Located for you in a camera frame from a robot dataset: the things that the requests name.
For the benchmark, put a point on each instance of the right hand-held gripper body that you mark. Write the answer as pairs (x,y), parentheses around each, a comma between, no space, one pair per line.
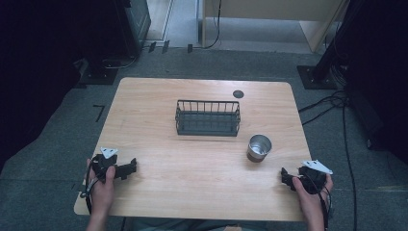
(312,178)

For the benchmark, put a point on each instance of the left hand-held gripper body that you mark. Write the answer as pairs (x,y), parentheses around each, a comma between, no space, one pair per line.
(103,163)

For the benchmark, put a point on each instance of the person's right hand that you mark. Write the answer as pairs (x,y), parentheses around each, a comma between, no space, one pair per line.
(309,202)

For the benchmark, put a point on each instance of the person's left hand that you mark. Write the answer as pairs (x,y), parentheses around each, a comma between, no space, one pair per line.
(103,192)

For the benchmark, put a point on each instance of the metal cup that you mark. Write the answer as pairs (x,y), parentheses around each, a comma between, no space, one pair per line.
(258,149)

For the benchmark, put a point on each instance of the black floor tape corner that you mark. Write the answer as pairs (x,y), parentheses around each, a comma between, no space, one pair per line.
(100,110)

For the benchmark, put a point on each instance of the person's lap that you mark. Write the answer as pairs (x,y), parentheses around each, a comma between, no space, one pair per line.
(192,225)

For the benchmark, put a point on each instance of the black round table grommet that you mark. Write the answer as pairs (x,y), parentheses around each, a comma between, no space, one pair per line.
(238,94)

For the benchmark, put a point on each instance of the black cabinet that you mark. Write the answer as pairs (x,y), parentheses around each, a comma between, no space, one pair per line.
(134,25)

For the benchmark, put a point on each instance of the light wooden desk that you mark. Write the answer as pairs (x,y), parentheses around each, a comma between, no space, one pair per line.
(272,9)

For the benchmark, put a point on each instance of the black stand with base plate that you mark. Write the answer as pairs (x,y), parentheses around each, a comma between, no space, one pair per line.
(320,73)
(97,75)

